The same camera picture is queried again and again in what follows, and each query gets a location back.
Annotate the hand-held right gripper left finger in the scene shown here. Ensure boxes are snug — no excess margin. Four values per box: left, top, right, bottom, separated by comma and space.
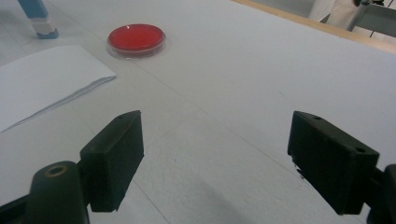
78, 110, 145, 213

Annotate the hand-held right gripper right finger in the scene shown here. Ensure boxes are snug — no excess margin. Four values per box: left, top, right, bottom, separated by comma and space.
287, 110, 381, 217

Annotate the red ink dish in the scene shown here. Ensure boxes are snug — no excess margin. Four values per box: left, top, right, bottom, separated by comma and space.
106, 23, 167, 60

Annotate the blue and white stamp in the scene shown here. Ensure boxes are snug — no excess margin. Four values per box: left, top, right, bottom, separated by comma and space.
17, 0, 60, 40

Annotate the white paper sheet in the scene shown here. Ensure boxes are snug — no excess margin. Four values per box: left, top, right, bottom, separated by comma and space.
0, 45, 117, 134

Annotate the white table cover board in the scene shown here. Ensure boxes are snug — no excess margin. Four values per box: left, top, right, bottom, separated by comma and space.
0, 0, 396, 224

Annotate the wooden table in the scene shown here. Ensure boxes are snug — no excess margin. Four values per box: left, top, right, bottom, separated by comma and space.
230, 0, 396, 55

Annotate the white metal desk frame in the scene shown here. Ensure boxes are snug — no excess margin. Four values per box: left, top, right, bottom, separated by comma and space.
346, 0, 396, 38

